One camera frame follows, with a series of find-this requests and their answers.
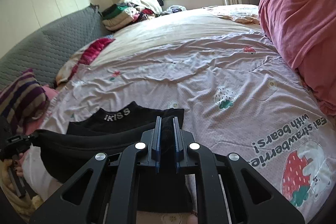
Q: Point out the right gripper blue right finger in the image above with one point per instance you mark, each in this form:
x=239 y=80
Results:
x=178 y=144

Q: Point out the person's left hand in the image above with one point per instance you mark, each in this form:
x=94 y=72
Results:
x=17 y=164

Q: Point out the pink comforter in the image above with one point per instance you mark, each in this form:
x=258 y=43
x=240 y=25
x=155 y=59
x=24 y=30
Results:
x=303 y=32

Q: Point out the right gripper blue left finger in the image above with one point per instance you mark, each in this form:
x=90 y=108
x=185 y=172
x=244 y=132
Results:
x=156 y=144

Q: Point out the red and cream blanket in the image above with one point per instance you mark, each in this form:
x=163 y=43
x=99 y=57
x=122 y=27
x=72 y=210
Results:
x=84 y=56

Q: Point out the stack of folded clothes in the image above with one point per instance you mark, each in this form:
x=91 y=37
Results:
x=122 y=15

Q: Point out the person's right hand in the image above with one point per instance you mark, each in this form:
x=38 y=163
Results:
x=193 y=218

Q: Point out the black sweater orange cuffs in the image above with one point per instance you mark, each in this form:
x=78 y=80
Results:
x=110 y=133

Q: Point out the pink strawberry bear bedsheet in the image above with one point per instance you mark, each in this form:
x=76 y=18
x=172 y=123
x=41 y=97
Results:
x=237 y=94

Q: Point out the grey quilted headboard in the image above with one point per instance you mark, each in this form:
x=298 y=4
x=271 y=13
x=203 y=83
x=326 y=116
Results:
x=47 y=49

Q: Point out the purple striped pillow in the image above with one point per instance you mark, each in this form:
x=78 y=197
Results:
x=22 y=101

